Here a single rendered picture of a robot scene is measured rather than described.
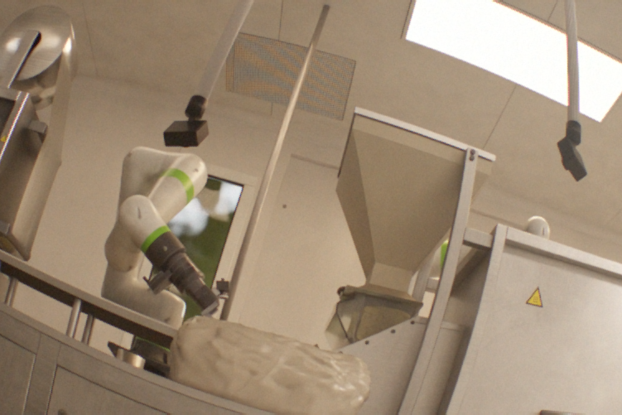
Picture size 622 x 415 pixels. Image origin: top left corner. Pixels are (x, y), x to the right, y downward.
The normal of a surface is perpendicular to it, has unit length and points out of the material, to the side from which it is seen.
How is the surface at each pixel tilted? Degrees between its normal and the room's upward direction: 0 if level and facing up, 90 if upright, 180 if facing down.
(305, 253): 90
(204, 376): 96
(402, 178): 114
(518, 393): 90
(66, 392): 90
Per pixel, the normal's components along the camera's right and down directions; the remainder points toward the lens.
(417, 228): -0.05, 0.01
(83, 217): 0.07, -0.37
